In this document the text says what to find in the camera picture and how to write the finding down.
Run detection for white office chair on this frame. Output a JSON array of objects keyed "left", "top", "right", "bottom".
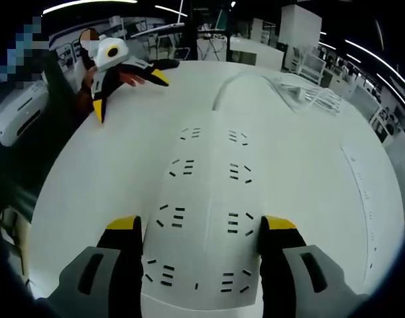
[{"left": 0, "top": 81, "right": 53, "bottom": 147}]

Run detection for white mesh chair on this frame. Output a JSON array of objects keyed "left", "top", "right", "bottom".
[{"left": 298, "top": 52, "right": 326, "bottom": 83}]

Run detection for person's left hand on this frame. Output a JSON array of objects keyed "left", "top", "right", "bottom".
[{"left": 117, "top": 73, "right": 146, "bottom": 88}]

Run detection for white background table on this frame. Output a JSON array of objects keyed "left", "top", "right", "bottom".
[{"left": 227, "top": 36, "right": 286, "bottom": 70}]

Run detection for white desk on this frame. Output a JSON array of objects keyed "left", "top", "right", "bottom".
[{"left": 28, "top": 59, "right": 405, "bottom": 318}]

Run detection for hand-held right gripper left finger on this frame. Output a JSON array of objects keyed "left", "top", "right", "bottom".
[{"left": 33, "top": 215, "right": 145, "bottom": 318}]

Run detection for white power strip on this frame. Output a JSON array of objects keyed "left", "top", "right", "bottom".
[{"left": 141, "top": 111, "right": 266, "bottom": 318}]

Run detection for white power strip cable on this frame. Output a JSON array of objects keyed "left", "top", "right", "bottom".
[{"left": 212, "top": 72, "right": 276, "bottom": 113}]

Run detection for clear plastic bag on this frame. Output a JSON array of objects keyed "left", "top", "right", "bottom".
[{"left": 271, "top": 74, "right": 343, "bottom": 116}]

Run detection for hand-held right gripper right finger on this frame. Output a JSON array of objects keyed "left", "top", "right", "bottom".
[{"left": 259, "top": 215, "right": 369, "bottom": 318}]

